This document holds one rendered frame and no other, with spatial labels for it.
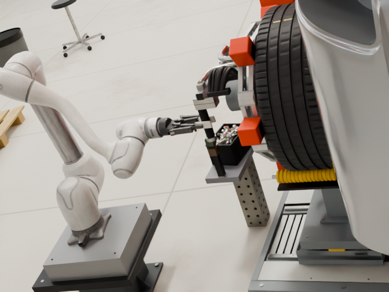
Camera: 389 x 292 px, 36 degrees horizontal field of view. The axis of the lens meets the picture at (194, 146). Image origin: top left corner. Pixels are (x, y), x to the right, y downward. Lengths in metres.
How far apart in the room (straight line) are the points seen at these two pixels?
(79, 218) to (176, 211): 0.89
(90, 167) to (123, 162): 0.47
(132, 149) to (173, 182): 1.34
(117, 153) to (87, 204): 0.39
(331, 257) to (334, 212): 0.19
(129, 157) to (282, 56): 0.75
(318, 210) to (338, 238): 0.23
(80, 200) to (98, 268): 0.31
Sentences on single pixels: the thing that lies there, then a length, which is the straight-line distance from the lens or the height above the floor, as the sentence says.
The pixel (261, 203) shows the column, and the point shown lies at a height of 0.12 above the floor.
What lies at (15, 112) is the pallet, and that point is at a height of 0.11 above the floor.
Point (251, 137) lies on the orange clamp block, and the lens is 2.17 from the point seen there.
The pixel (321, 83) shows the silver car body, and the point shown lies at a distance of 1.37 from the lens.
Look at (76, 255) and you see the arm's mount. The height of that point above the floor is 0.40.
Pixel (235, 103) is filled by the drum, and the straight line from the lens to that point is 2.47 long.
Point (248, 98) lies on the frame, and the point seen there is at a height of 0.96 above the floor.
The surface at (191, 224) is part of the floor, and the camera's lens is 3.35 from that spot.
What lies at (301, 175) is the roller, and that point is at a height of 0.53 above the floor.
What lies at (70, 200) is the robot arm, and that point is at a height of 0.62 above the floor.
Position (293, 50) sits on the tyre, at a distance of 2.13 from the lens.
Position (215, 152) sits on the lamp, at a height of 0.59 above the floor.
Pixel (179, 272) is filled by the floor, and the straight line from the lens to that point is 3.06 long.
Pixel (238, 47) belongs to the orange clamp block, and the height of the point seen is 1.14.
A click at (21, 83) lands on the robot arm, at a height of 1.18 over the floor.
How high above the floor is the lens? 1.87
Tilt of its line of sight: 27 degrees down
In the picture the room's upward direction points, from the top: 20 degrees counter-clockwise
